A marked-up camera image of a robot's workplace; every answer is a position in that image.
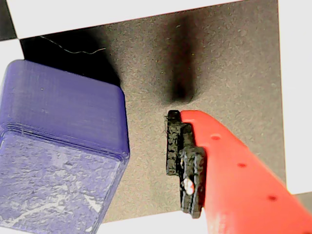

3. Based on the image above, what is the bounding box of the red gripper finger with black pad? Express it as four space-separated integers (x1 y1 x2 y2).
166 109 312 234

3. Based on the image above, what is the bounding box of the blue cube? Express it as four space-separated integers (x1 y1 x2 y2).
0 59 130 234

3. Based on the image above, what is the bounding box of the black white marker checkerboard mat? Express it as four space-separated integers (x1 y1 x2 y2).
0 0 312 234

